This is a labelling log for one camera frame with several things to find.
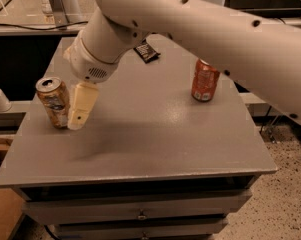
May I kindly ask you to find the lower drawer knob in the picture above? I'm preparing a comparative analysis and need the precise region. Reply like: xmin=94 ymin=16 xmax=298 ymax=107
xmin=141 ymin=231 xmax=149 ymax=240

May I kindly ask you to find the red coke can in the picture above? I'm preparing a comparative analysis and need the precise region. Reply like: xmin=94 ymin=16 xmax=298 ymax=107
xmin=191 ymin=59 xmax=220 ymax=102

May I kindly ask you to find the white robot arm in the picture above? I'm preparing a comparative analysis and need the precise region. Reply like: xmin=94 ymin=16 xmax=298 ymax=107
xmin=66 ymin=0 xmax=301 ymax=129

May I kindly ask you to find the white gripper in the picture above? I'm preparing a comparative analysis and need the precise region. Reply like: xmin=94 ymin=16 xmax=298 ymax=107
xmin=63 ymin=31 xmax=118 ymax=130

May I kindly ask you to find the pale orange soda can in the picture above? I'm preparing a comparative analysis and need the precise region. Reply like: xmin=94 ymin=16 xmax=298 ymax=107
xmin=36 ymin=77 xmax=70 ymax=129

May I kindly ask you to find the grey drawer cabinet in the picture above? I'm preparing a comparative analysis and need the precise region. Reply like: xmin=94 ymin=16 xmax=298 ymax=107
xmin=0 ymin=35 xmax=276 ymax=240

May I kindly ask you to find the upper drawer knob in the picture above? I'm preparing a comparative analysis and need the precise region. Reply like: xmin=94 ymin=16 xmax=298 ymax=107
xmin=137 ymin=210 xmax=147 ymax=221

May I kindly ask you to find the cardboard box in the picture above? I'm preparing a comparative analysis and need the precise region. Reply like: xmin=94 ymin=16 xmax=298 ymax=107
xmin=0 ymin=138 xmax=23 ymax=240

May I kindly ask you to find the black snack bar wrapper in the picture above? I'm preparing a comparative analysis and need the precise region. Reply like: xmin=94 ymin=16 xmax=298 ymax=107
xmin=134 ymin=40 xmax=160 ymax=64

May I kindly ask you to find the drawer knob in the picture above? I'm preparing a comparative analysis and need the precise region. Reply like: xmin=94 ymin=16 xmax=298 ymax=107
xmin=137 ymin=210 xmax=147 ymax=221
xmin=141 ymin=231 xmax=149 ymax=240

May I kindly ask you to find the black cable on rail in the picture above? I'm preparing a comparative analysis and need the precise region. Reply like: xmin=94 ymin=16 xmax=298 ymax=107
xmin=0 ymin=20 xmax=90 ymax=31

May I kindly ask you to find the grey metal post left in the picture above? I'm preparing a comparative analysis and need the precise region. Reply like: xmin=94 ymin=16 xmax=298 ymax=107
xmin=49 ymin=0 xmax=68 ymax=28

